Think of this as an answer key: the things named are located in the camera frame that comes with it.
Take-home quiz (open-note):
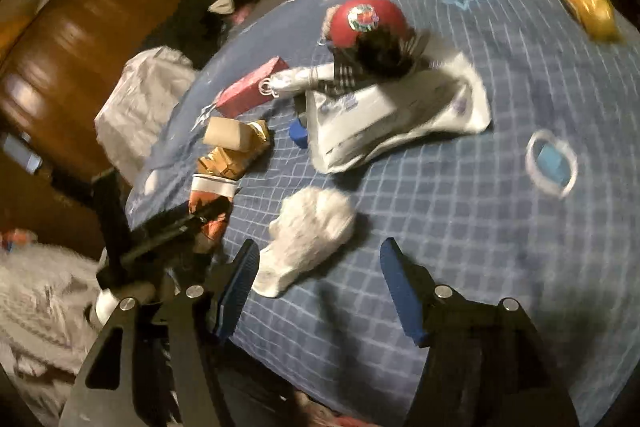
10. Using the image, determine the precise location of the white plastic bag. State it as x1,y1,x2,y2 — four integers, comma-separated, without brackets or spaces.
305,52,493,175

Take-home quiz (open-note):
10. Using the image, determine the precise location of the white face mask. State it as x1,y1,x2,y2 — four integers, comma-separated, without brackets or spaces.
259,63,346,100

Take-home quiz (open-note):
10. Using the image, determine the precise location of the crumpled white sack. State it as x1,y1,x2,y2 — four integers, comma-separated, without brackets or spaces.
95,47,198,185

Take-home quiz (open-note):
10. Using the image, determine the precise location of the gold foil wrapper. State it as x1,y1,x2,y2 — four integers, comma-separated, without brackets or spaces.
196,121,271,180

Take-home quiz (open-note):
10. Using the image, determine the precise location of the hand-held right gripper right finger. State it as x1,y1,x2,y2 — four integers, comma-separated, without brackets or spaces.
379,237,581,427

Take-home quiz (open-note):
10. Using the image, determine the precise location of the small grey plush toy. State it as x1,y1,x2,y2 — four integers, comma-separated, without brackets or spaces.
251,187,357,299

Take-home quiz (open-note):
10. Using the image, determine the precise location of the blue grid printed bedsheet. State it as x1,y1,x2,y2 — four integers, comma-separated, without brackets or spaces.
125,0,640,427

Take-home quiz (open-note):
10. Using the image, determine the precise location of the orange snack packet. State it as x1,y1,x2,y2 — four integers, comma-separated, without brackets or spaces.
189,174,236,254

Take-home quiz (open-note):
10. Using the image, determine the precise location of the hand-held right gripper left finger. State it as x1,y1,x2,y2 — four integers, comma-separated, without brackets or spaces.
59,238,261,427

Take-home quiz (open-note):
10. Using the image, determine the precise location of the black striped cloth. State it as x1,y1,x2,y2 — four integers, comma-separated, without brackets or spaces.
330,27,441,88

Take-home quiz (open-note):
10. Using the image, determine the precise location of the brown wooden wardrobe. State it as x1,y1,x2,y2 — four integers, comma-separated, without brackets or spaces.
0,0,186,253

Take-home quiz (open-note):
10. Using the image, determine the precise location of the dark clothes pile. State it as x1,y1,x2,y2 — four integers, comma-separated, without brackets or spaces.
145,0,273,70

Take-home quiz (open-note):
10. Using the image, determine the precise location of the tan block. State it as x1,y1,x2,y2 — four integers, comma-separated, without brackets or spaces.
202,117,256,152

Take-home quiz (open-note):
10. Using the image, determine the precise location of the red drink carton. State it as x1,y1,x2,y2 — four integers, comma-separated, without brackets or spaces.
215,57,291,116

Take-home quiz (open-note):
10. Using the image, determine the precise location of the blue bottle cap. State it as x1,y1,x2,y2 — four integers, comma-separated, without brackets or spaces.
289,117,311,148

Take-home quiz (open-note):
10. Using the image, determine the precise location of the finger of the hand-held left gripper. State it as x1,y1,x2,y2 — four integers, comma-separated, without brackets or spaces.
127,198,233,240
100,232,216,293

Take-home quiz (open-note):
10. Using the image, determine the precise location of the red apple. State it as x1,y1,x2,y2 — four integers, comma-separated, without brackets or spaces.
327,0,413,52

